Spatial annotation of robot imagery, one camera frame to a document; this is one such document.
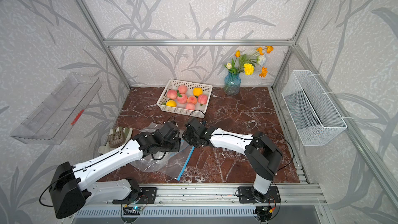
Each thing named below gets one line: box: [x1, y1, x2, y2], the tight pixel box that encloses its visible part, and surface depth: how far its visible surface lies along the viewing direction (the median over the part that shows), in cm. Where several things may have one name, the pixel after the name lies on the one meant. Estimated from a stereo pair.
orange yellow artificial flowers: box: [223, 45, 275, 78], surface depth 103 cm
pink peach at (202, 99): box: [197, 93, 208, 107], surface depth 108 cm
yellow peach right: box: [192, 87, 204, 97], surface depth 114 cm
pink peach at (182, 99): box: [176, 93, 188, 105], surface depth 108 cm
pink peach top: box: [178, 84, 188, 94], surface depth 114 cm
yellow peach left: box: [165, 99, 177, 108], surface depth 106 cm
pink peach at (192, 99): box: [187, 95, 197, 105], surface depth 110 cm
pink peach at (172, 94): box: [166, 89, 178, 101], surface depth 110 cm
